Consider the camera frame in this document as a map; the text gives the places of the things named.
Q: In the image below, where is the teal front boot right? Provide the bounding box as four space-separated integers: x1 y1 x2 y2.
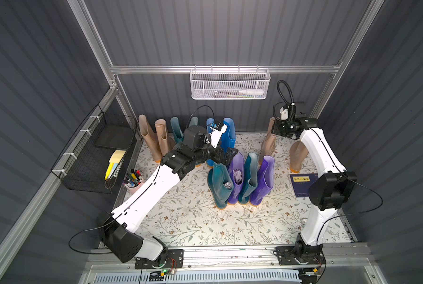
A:
238 152 258 205

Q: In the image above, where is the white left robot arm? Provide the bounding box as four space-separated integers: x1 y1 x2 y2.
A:
97 123 238 265

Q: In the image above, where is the pink cup of markers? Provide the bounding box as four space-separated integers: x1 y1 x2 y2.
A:
123 169 144 194

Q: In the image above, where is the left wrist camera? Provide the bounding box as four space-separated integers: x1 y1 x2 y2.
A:
209 123 228 148

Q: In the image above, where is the purple boot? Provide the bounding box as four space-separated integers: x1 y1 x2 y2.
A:
249 156 275 206
228 153 244 205

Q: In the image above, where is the dark blue book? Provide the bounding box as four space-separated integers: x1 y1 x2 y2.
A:
290 173 318 198

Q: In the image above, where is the white wire mesh basket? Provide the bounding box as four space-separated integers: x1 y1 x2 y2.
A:
190 67 271 100

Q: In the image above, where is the teal front boot left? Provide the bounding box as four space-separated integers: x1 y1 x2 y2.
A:
207 163 234 209

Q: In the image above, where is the blue rain boot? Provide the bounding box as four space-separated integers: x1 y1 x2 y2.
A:
205 118 216 168
221 118 236 153

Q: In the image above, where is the yellow notepad in basket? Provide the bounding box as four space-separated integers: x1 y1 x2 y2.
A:
104 150 126 181

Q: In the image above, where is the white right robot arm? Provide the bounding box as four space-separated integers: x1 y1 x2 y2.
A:
271 102 357 265

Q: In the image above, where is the beige rain boot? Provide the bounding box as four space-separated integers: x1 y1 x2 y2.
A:
290 140 309 173
155 119 176 156
258 117 276 164
138 114 162 163

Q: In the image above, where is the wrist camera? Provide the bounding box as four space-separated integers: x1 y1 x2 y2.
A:
209 123 228 148
280 106 290 121

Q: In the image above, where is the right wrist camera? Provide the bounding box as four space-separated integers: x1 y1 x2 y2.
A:
280 106 290 121

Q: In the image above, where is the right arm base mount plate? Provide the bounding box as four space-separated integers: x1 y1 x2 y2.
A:
273 244 325 266

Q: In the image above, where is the dark teal boot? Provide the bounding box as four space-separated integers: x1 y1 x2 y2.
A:
170 117 184 143
188 117 199 128

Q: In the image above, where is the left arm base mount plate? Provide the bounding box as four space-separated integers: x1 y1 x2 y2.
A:
135 248 184 269

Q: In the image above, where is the black wire wall basket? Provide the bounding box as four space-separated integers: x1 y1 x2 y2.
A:
51 106 138 194

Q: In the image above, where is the floral floor mat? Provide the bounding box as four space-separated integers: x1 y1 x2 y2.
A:
137 137 312 247

